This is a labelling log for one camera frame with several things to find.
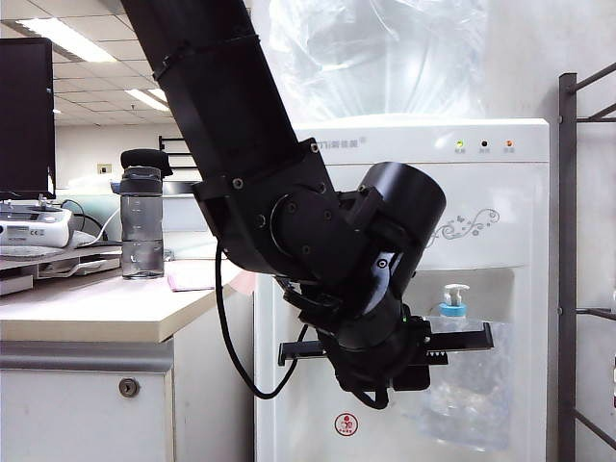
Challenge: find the short ceiling light panel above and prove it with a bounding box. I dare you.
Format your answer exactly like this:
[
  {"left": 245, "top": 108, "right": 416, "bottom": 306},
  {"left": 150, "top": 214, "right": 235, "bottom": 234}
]
[{"left": 123, "top": 89, "right": 167, "bottom": 112}]

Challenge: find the plastic-wrapped water jug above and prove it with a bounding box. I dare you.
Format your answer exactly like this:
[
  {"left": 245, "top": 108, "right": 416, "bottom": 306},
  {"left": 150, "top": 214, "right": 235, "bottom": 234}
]
[{"left": 262, "top": 0, "right": 490, "bottom": 121}]

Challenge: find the black chair headrest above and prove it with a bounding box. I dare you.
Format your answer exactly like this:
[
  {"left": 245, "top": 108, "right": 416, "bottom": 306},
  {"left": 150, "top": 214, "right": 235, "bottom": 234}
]
[{"left": 119, "top": 148, "right": 174, "bottom": 178}]

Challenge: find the white grey remote controller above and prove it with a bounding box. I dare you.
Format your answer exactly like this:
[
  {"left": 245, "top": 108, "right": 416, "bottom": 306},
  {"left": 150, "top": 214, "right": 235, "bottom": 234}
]
[{"left": 0, "top": 194, "right": 73, "bottom": 248}]

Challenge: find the blue-collared cold water tap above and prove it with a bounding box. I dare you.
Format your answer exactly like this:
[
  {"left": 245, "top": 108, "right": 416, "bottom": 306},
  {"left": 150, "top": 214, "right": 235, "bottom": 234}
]
[{"left": 438, "top": 283, "right": 471, "bottom": 319}]

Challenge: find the white water dispenser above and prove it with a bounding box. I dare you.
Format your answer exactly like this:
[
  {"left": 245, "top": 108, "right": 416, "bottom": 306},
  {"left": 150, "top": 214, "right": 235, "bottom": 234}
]
[{"left": 253, "top": 118, "right": 552, "bottom": 462}]

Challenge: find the black computer monitor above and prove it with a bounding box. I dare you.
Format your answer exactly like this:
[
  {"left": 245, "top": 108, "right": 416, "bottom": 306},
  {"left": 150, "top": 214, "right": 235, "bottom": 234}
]
[{"left": 0, "top": 37, "right": 57, "bottom": 199}]

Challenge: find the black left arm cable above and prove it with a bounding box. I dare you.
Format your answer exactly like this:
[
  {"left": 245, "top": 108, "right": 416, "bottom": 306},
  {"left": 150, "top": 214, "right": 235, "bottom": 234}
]
[{"left": 214, "top": 243, "right": 310, "bottom": 400}]

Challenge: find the black wall shelf frame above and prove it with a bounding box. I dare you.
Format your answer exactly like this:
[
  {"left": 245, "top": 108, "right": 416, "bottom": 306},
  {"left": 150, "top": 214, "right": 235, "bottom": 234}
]
[{"left": 158, "top": 134, "right": 198, "bottom": 183}]

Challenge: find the clear plastic mug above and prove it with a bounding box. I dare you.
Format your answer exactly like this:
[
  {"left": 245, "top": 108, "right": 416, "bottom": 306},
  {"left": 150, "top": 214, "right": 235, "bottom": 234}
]
[{"left": 397, "top": 315, "right": 514, "bottom": 453}]

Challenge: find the dark grey sports bottle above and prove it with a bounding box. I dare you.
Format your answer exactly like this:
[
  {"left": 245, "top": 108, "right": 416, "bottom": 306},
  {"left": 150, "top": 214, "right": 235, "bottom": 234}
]
[{"left": 110, "top": 166, "right": 166, "bottom": 281}]

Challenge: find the white desk cabinet with lock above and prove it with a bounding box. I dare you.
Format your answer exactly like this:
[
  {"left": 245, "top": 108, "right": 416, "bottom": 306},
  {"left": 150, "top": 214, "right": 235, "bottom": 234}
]
[{"left": 0, "top": 288, "right": 255, "bottom": 462}]

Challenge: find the white charging cable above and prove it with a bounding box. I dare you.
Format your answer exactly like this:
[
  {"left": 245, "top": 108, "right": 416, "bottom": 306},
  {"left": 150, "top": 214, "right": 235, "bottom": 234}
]
[{"left": 90, "top": 209, "right": 122, "bottom": 242}]

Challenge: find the long ceiling light panel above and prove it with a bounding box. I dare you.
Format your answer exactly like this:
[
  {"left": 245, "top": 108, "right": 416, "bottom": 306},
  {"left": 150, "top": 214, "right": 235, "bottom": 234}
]
[{"left": 16, "top": 17, "right": 118, "bottom": 64}]

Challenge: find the dark metal shelf rack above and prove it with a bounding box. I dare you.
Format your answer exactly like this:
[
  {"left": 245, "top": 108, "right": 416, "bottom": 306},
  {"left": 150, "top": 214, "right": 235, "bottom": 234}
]
[{"left": 557, "top": 62, "right": 616, "bottom": 462}]

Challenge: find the pink paper booklet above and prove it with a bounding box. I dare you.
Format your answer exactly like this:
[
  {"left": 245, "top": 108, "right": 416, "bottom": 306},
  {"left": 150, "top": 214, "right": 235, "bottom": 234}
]
[{"left": 167, "top": 271, "right": 216, "bottom": 294}]

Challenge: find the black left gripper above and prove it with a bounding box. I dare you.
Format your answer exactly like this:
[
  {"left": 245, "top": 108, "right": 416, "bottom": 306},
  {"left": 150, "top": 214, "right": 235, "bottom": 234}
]
[{"left": 277, "top": 317, "right": 495, "bottom": 392}]

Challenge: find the white desk partition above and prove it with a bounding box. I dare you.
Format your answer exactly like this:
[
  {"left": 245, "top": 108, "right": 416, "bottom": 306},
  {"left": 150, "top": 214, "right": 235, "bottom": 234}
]
[{"left": 162, "top": 192, "right": 222, "bottom": 261}]

